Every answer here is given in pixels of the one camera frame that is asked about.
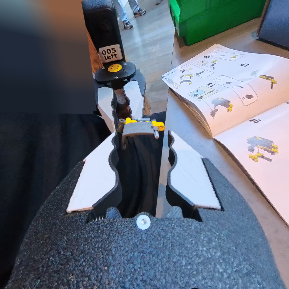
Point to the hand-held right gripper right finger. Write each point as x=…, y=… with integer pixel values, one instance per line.
x=194, y=180

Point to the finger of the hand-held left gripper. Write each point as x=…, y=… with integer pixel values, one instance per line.
x=105, y=101
x=136, y=99

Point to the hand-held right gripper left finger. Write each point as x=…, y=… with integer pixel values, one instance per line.
x=97, y=180

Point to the grey yellow brick assembly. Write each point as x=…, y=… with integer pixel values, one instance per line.
x=137, y=129

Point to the open instruction booklet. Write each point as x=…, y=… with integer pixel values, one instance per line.
x=237, y=101

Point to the green plastic bin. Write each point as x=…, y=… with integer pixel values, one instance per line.
x=214, y=20

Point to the open blue cardboard box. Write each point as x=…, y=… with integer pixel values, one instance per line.
x=275, y=24

